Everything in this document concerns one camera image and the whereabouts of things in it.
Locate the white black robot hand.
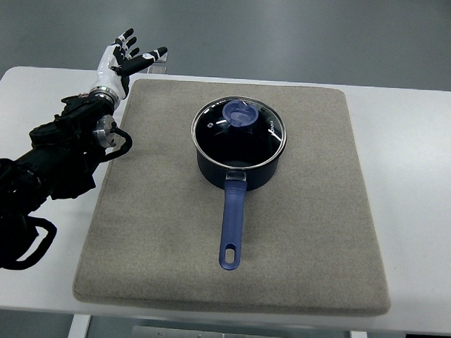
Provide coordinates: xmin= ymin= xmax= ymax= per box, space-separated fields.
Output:
xmin=90 ymin=28 xmax=168 ymax=107

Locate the glass pot lid blue knob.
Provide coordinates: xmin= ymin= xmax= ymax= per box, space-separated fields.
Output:
xmin=191 ymin=96 xmax=287 ymax=168

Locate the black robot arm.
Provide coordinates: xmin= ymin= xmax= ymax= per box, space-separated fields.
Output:
xmin=0 ymin=92 xmax=133 ymax=271

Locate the clear floor plate near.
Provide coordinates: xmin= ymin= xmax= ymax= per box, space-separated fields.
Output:
xmin=147 ymin=65 xmax=167 ymax=74

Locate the clear floor plate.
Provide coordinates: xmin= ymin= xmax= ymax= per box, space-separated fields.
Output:
xmin=156 ymin=53 xmax=168 ymax=64
xmin=147 ymin=65 xmax=167 ymax=74

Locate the clear floor plate far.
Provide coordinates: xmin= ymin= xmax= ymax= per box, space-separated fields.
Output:
xmin=156 ymin=53 xmax=168 ymax=64

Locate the dark blue saucepan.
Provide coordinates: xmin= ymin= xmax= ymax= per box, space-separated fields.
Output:
xmin=195 ymin=146 xmax=281 ymax=271

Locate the beige fabric mat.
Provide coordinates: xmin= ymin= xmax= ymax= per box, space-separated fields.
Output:
xmin=73 ymin=79 xmax=390 ymax=317

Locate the white left table leg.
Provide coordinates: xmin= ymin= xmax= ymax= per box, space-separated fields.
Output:
xmin=67 ymin=314 xmax=91 ymax=338

